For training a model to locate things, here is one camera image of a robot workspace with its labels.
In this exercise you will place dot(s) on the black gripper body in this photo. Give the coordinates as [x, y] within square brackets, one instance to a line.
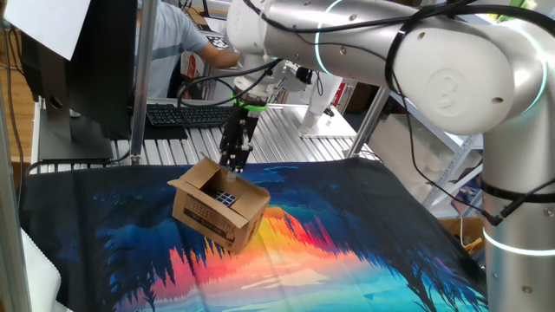
[238, 138]

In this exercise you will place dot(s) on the black monitor with grey stand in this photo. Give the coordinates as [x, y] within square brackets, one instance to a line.
[99, 73]

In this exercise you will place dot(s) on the person's bare forearm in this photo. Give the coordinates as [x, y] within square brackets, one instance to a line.
[221, 56]

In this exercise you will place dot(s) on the white foam blocks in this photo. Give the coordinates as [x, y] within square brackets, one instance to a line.
[399, 147]

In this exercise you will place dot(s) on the colourful sunset print tablecloth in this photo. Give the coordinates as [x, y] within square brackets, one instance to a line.
[130, 242]

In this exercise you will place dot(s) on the grey metal shelf rack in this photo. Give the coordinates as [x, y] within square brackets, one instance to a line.
[455, 147]

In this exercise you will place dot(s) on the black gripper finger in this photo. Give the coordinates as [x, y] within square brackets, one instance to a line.
[231, 173]
[242, 169]

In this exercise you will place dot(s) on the open cardboard box with clutter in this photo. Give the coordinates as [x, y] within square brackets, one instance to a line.
[459, 227]

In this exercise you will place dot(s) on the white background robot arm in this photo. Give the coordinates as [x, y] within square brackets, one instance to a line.
[318, 112]

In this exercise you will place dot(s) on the white paper sheet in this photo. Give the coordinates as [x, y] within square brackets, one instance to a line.
[47, 26]

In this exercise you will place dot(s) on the black office chair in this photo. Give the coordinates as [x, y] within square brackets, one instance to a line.
[188, 89]

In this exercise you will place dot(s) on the blue white Rubik's cube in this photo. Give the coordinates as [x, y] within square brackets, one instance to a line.
[225, 198]

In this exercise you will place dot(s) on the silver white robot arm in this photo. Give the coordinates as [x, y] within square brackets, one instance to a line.
[433, 56]

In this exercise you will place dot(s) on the brown cardboard box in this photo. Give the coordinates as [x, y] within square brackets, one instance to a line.
[208, 216]

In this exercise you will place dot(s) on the black keyboard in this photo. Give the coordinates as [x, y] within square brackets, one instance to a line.
[182, 116]

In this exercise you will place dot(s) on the white cloth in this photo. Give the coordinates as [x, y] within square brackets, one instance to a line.
[39, 281]

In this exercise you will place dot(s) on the white red printed carton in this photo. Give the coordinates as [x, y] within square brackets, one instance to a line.
[189, 65]

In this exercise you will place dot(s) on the aluminium frame post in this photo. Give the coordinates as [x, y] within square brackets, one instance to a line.
[368, 123]
[11, 260]
[143, 86]

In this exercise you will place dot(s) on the person in blue shirt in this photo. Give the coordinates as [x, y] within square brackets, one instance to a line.
[167, 39]

